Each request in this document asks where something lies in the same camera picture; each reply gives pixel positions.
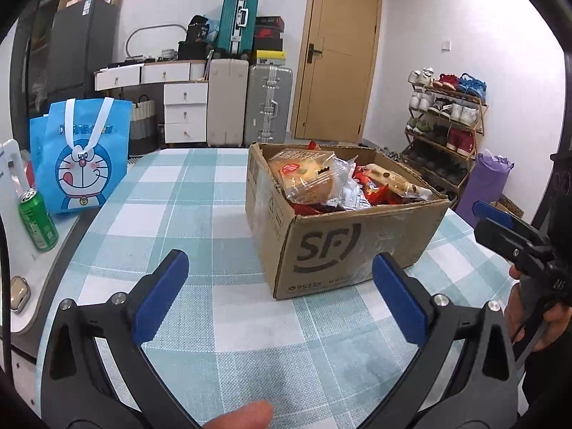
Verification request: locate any nougat cracker pack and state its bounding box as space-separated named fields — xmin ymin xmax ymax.
xmin=364 ymin=164 xmax=433 ymax=201

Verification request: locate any red white snack bag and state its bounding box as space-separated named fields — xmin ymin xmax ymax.
xmin=352 ymin=164 xmax=399 ymax=206

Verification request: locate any bread bun clear pack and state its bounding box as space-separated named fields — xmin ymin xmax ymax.
xmin=267 ymin=148 xmax=350 ymax=205

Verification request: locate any right hand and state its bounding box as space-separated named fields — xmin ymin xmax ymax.
xmin=504 ymin=265 xmax=571 ymax=351

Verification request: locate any left hand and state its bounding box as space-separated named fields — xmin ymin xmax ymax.
xmin=203 ymin=401 xmax=273 ymax=429

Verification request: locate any purple bag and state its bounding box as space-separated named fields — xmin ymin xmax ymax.
xmin=456 ymin=149 xmax=515 ymax=228

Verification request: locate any wooden shoe rack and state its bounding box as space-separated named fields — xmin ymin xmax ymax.
xmin=400 ymin=67 xmax=489 ymax=202

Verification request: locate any green soda can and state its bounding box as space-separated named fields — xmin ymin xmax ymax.
xmin=19 ymin=188 xmax=59 ymax=252

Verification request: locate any plaid teal tablecloth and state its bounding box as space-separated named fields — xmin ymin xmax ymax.
xmin=49 ymin=147 xmax=512 ymax=428

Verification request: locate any SF Express cardboard box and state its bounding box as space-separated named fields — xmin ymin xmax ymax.
xmin=245 ymin=143 xmax=450 ymax=300

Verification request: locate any wooden door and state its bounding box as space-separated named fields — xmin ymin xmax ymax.
xmin=291 ymin=0 xmax=382 ymax=143

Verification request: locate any blue Doraemon tote bag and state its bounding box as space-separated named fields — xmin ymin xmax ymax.
xmin=30 ymin=97 xmax=132 ymax=214

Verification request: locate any grey aluminium suitcase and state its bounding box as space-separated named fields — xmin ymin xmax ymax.
xmin=243 ymin=65 xmax=293 ymax=145

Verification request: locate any woven laundry basket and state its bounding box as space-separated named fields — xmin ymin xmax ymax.
xmin=128 ymin=95 xmax=158 ymax=157

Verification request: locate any beige suitcase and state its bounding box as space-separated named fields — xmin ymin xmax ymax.
xmin=207 ymin=59 xmax=249 ymax=147

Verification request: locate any teal suitcase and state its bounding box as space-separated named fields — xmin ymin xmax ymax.
xmin=215 ymin=0 xmax=259 ymax=60

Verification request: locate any white drawer desk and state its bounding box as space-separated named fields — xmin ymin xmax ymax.
xmin=94 ymin=60 xmax=208 ymax=146

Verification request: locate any black refrigerator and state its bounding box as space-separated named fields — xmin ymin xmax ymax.
xmin=46 ymin=0 xmax=119 ymax=105

